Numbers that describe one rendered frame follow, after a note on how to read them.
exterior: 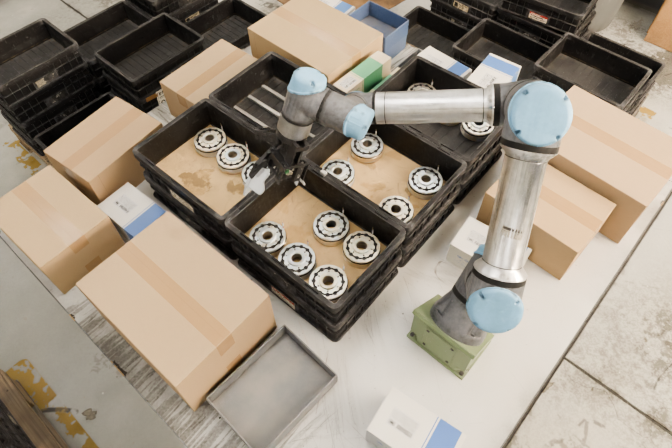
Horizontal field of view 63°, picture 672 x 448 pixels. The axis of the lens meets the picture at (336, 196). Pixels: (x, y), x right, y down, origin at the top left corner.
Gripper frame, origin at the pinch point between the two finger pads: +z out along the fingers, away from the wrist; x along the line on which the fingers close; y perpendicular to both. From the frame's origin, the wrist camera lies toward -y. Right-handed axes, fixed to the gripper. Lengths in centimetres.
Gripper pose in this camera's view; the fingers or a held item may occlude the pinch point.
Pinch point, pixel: (269, 188)
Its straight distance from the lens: 139.1
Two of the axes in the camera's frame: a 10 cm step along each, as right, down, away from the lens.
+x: 8.0, -1.8, 5.8
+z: -3.0, 7.1, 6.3
